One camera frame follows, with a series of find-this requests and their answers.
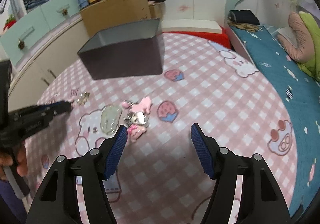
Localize grey metal tin box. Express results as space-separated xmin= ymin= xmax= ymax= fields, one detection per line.
xmin=78 ymin=19 xmax=165 ymax=80

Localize teal bed mattress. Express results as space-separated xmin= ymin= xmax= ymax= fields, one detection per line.
xmin=228 ymin=26 xmax=319 ymax=214

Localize white pillow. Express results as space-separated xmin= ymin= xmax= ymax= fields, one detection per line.
xmin=277 ymin=27 xmax=298 ymax=47

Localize mint drawer cabinet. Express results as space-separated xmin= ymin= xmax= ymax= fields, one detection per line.
xmin=1 ymin=0 xmax=79 ymax=65

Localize pink checkered tablecloth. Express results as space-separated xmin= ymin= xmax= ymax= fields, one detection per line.
xmin=26 ymin=34 xmax=297 ymax=223

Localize silver small trinket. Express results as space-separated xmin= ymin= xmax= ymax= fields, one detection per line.
xmin=75 ymin=91 xmax=90 ymax=106

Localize small cardboard box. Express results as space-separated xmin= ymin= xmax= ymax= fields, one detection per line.
xmin=149 ymin=2 xmax=164 ymax=19

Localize folded dark clothes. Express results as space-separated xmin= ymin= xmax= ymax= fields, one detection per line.
xmin=227 ymin=9 xmax=260 ymax=32

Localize person left hand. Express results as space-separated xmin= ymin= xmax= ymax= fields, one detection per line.
xmin=0 ymin=142 xmax=28 ymax=181

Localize pink and green quilt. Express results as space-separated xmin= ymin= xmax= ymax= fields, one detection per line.
xmin=277 ymin=12 xmax=319 ymax=81

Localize large cardboard box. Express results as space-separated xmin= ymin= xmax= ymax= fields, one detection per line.
xmin=80 ymin=0 xmax=151 ymax=37

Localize white board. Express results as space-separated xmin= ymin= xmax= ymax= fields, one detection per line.
xmin=161 ymin=19 xmax=222 ymax=34

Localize red covered bench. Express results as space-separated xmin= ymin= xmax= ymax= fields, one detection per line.
xmin=163 ymin=27 xmax=231 ymax=49

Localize pink charm keychain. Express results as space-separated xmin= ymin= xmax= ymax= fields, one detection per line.
xmin=121 ymin=96 xmax=152 ymax=143

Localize red strawberry plush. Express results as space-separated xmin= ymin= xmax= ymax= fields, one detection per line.
xmin=3 ymin=14 xmax=16 ymax=32

